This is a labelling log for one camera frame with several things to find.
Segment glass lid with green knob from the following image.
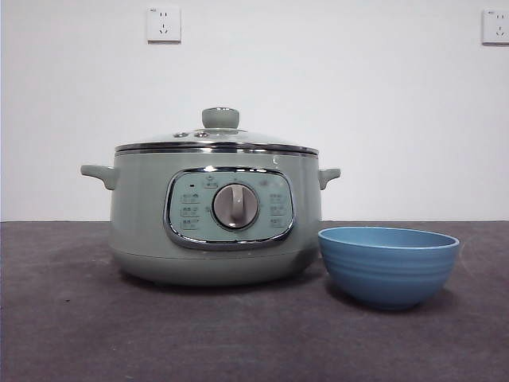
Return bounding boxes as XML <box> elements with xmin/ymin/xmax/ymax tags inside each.
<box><xmin>115</xmin><ymin>106</ymin><xmax>320</xmax><ymax>154</ymax></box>

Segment pale green electric steamer pot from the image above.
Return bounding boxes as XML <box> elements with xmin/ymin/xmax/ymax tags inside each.
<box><xmin>80</xmin><ymin>150</ymin><xmax>341</xmax><ymax>286</ymax></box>

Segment blue ribbed bowl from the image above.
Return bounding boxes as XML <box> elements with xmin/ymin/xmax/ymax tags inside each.
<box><xmin>317</xmin><ymin>226</ymin><xmax>461</xmax><ymax>311</ymax></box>

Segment white wall socket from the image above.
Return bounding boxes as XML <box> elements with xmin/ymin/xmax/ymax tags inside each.
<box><xmin>481</xmin><ymin>8</ymin><xmax>509</xmax><ymax>45</ymax></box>
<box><xmin>147</xmin><ymin>6</ymin><xmax>182</xmax><ymax>44</ymax></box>

